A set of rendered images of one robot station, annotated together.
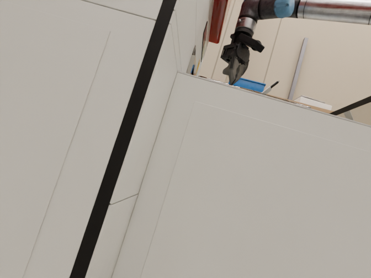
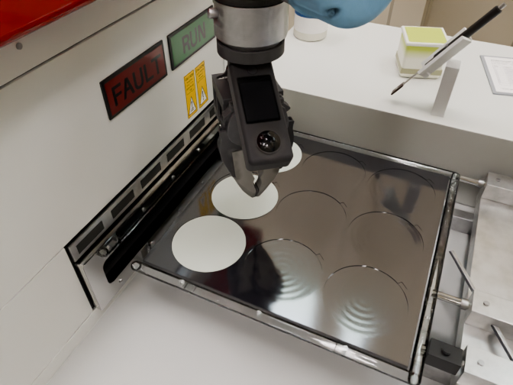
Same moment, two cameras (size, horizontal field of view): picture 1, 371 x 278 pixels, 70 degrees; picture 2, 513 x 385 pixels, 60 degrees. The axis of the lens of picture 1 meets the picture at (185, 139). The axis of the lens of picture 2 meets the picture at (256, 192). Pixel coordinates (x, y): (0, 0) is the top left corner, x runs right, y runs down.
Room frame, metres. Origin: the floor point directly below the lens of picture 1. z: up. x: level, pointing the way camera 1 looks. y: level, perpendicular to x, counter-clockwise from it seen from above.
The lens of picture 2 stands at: (0.55, -0.26, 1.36)
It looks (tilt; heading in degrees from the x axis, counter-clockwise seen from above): 43 degrees down; 22
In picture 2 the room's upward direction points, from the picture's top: straight up
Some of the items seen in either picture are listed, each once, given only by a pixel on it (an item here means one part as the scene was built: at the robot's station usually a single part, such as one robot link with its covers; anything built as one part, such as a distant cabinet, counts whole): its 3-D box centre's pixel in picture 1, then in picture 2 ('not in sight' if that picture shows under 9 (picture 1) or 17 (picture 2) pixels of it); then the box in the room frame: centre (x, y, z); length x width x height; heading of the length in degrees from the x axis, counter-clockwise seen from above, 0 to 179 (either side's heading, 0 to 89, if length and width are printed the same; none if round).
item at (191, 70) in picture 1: (189, 91); (182, 182); (0.99, 0.04, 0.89); 0.44 x 0.02 x 0.10; 177
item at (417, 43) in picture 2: not in sight; (421, 52); (1.37, -0.26, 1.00); 0.07 x 0.07 x 0.07; 15
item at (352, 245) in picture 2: not in sight; (310, 215); (1.00, -0.17, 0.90); 0.34 x 0.34 x 0.01; 87
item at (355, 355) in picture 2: (253, 93); (260, 316); (0.81, -0.16, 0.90); 0.37 x 0.01 x 0.01; 87
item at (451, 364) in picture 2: not in sight; (443, 355); (0.84, -0.37, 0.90); 0.04 x 0.02 x 0.03; 87
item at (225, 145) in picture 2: (234, 58); (237, 144); (0.93, -0.09, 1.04); 0.05 x 0.02 x 0.09; 128
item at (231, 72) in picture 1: (228, 71); (239, 163); (0.95, -0.08, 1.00); 0.06 x 0.03 x 0.09; 38
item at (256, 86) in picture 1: (244, 88); not in sight; (2.56, -0.42, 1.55); 0.35 x 0.24 x 0.11; 83
